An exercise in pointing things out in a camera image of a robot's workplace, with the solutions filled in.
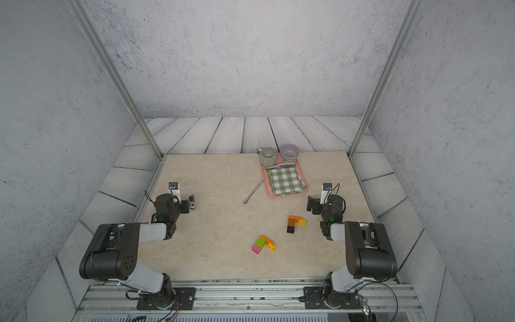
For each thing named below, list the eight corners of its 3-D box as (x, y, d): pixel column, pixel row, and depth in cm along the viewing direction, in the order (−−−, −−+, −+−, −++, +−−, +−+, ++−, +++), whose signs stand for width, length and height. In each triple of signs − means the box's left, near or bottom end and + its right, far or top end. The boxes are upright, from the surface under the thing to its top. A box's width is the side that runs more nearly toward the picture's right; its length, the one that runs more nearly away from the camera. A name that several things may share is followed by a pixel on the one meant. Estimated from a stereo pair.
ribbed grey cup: (262, 170, 116) (262, 161, 110) (258, 157, 122) (258, 148, 117) (278, 167, 117) (278, 158, 112) (273, 154, 124) (273, 146, 118)
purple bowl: (280, 162, 119) (281, 156, 115) (279, 150, 126) (280, 143, 122) (299, 162, 119) (300, 156, 115) (297, 150, 126) (298, 143, 122)
